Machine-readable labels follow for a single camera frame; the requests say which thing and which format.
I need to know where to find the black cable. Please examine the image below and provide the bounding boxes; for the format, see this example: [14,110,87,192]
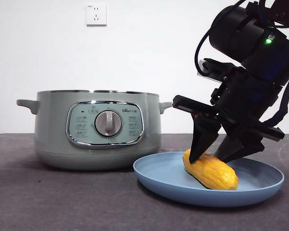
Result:
[267,72,289,132]
[194,0,247,76]

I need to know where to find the pale green electric steamer pot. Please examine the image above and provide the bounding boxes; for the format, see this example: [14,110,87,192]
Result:
[16,89,173,171]

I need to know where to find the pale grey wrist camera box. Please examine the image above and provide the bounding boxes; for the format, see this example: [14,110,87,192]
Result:
[197,58,223,81]

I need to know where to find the yellow corn cob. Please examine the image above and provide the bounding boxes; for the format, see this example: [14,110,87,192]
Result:
[182,148,239,191]

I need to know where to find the blue round plate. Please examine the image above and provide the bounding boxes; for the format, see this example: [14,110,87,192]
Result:
[132,151,285,208]

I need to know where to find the white wall power socket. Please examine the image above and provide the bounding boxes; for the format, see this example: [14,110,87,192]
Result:
[86,3,107,27]

